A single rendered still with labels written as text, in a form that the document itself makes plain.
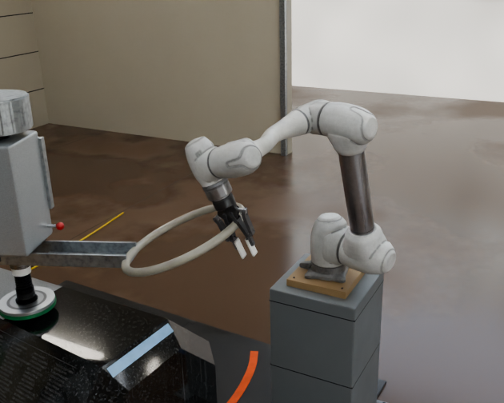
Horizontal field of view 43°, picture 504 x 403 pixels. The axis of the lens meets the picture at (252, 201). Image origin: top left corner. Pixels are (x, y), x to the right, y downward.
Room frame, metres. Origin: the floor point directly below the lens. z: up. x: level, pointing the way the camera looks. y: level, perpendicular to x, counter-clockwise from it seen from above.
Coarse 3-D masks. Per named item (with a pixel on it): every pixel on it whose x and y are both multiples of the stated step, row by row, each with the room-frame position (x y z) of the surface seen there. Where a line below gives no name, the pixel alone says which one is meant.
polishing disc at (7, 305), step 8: (40, 288) 2.29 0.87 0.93; (8, 296) 2.23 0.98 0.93; (16, 296) 2.23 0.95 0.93; (40, 296) 2.22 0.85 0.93; (48, 296) 2.22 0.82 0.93; (0, 304) 2.17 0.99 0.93; (8, 304) 2.17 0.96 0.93; (16, 304) 2.16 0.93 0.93; (32, 304) 2.16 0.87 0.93; (40, 304) 2.16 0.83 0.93; (48, 304) 2.16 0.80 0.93; (8, 312) 2.11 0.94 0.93; (16, 312) 2.10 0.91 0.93; (24, 312) 2.10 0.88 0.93; (32, 312) 2.11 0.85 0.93
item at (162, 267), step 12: (240, 204) 2.16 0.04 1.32; (180, 216) 2.32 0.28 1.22; (192, 216) 2.30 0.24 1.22; (168, 228) 2.28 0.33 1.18; (228, 228) 1.95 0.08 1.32; (144, 240) 2.22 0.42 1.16; (216, 240) 1.90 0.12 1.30; (132, 252) 2.13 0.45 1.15; (192, 252) 1.86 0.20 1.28; (204, 252) 1.87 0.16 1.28; (168, 264) 1.85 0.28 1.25; (180, 264) 1.85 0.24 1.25; (132, 276) 1.92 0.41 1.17; (144, 276) 1.88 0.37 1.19
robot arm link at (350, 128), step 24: (336, 120) 2.24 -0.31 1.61; (360, 120) 2.20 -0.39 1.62; (336, 144) 2.26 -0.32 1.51; (360, 144) 2.23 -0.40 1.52; (360, 168) 2.27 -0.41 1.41; (360, 192) 2.29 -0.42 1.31; (360, 216) 2.31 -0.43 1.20; (360, 240) 2.32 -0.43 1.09; (384, 240) 2.35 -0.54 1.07; (360, 264) 2.32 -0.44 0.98; (384, 264) 2.28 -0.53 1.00
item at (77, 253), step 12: (48, 240) 2.24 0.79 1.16; (36, 252) 2.24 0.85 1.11; (48, 252) 2.22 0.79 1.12; (60, 252) 2.22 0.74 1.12; (72, 252) 2.21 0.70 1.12; (84, 252) 2.20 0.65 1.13; (96, 252) 2.20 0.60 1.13; (108, 252) 2.19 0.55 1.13; (120, 252) 2.18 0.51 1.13; (0, 264) 2.15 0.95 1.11; (12, 264) 2.14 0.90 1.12; (24, 264) 2.13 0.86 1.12; (36, 264) 2.12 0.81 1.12; (48, 264) 2.11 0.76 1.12; (60, 264) 2.11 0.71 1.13; (72, 264) 2.10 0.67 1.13; (84, 264) 2.09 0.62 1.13; (96, 264) 2.08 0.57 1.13; (108, 264) 2.07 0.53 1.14; (120, 264) 2.07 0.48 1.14
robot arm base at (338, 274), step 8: (304, 264) 2.56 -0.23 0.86; (312, 264) 2.52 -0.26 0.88; (312, 272) 2.50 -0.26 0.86; (320, 272) 2.47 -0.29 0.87; (328, 272) 2.46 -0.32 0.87; (336, 272) 2.47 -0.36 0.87; (344, 272) 2.49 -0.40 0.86; (328, 280) 2.45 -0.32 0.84; (336, 280) 2.44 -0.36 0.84; (344, 280) 2.43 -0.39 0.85
